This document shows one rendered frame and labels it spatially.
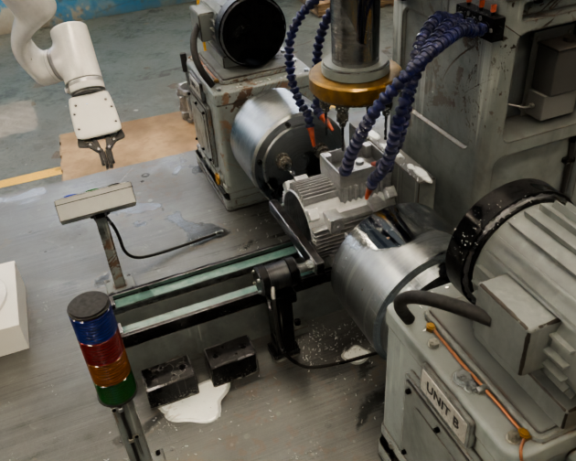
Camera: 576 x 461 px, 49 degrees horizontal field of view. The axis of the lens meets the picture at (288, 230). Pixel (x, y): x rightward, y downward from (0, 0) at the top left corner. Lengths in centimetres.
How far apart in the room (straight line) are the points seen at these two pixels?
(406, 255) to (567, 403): 37
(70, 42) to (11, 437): 84
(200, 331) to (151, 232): 52
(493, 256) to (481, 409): 19
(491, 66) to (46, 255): 122
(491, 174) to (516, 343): 62
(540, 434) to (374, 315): 35
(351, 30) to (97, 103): 62
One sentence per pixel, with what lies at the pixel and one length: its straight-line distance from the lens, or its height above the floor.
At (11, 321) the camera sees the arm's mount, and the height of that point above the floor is 88.
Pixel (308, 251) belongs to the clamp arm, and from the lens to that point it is 125.
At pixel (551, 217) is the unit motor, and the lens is 81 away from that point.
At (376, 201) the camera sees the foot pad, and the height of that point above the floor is 107.
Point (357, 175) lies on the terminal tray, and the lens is 129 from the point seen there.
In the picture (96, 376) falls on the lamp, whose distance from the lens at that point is 100.
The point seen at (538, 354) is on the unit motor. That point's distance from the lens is 75.
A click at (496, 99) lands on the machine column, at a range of 123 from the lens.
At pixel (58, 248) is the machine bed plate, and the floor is 80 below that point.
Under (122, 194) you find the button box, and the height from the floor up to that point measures 107.
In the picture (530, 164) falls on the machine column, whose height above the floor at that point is 112.
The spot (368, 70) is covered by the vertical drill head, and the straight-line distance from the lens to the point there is 119.
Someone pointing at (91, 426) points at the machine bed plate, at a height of 80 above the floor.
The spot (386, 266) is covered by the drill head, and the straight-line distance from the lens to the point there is 105.
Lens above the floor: 180
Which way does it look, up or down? 36 degrees down
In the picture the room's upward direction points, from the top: 5 degrees counter-clockwise
